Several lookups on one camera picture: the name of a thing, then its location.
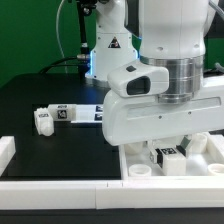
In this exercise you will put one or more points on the white left obstacle block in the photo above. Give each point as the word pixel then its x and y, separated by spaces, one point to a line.
pixel 7 151

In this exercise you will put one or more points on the white square table top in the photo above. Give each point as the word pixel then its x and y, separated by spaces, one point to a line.
pixel 206 157

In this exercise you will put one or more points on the black camera pole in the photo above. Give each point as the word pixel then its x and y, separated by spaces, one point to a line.
pixel 84 8

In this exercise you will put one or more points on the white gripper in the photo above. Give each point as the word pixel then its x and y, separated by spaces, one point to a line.
pixel 132 111

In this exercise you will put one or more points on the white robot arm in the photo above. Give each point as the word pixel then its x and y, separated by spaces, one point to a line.
pixel 162 97

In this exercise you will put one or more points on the white paper with tags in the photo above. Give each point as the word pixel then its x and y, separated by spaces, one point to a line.
pixel 88 113

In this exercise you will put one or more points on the white front obstacle bar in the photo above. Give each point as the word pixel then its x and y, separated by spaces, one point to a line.
pixel 152 193

